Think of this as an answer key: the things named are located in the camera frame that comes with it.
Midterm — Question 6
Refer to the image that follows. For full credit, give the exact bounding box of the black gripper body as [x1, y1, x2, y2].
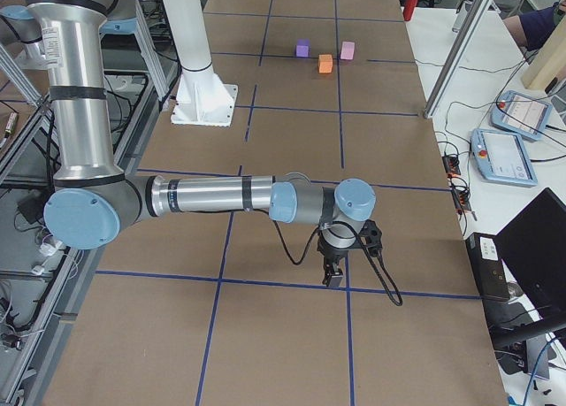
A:
[317, 238, 348, 270]

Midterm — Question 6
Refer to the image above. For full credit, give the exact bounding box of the orange foam block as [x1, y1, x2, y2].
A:
[317, 54, 333, 74]

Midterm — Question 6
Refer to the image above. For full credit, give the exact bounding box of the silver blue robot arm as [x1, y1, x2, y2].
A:
[26, 0, 384, 287]

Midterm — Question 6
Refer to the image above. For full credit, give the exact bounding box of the black computer box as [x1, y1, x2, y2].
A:
[465, 233, 510, 303]

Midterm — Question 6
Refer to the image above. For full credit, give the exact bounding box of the orange black usb hub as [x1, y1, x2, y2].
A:
[442, 155, 461, 177]

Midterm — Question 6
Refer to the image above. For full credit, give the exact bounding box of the near blue teach pendant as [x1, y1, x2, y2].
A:
[470, 128, 538, 188]

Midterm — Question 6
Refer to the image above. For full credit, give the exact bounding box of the blue teach pendant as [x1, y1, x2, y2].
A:
[470, 128, 538, 188]
[491, 90, 554, 142]

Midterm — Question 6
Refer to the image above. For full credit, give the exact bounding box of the black laptop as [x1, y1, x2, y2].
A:
[494, 188, 566, 318]

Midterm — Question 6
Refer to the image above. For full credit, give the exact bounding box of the purple foam block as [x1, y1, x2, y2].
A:
[295, 39, 310, 57]

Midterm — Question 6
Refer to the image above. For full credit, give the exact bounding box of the pink foam block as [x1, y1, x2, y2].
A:
[340, 41, 356, 61]

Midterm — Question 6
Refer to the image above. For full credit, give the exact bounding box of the far blue teach pendant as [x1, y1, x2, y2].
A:
[491, 90, 554, 142]

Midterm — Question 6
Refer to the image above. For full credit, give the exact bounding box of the wooden beam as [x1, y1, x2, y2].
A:
[521, 17, 565, 93]

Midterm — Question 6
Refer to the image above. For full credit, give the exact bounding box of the seated person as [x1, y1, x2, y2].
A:
[503, 0, 565, 51]

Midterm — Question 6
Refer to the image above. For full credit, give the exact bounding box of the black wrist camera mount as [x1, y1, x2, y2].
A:
[359, 219, 383, 258]

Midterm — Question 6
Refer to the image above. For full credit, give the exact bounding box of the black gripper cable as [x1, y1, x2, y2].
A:
[270, 211, 404, 308]

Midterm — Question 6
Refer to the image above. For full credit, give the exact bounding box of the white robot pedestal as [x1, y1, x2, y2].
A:
[163, 0, 238, 126]

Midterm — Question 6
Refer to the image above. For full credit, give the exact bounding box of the aluminium frame post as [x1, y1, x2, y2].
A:
[424, 0, 493, 119]

